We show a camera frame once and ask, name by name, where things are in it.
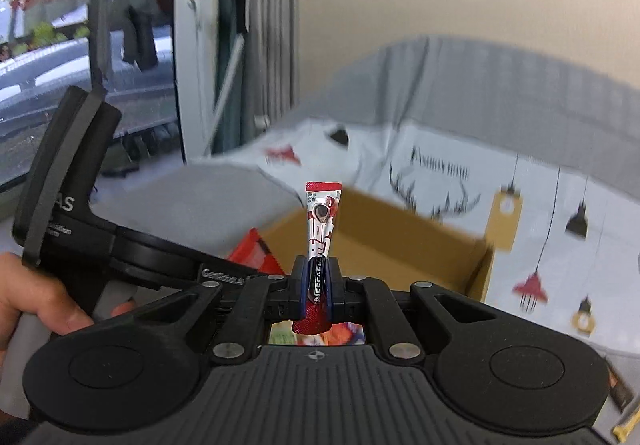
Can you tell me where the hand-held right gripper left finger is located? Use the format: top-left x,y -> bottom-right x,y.
117,255 -> 313,366

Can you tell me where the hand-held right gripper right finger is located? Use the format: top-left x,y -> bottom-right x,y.
320,257 -> 511,367

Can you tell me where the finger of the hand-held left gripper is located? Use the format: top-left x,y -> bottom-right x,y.
200,255 -> 273,287

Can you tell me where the red white coffee stick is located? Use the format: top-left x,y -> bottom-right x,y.
291,181 -> 344,335

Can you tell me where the cardboard box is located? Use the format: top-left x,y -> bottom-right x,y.
260,185 -> 496,303

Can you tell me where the person's left hand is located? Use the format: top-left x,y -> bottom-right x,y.
0,251 -> 137,337

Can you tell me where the red white snack packet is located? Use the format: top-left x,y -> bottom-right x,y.
327,322 -> 367,347

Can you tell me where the grey printed bed sheet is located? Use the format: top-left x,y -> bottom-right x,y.
95,35 -> 640,445

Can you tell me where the black and white garment steamer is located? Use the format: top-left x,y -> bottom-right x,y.
220,0 -> 302,148

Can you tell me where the dark brown snack bar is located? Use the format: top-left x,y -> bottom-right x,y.
606,364 -> 635,415

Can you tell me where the yellow snack bar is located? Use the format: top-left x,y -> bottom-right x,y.
612,417 -> 640,444

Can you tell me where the white window frame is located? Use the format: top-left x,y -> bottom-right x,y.
171,0 -> 228,166

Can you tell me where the patterned steamer hose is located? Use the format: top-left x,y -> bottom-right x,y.
212,34 -> 247,156

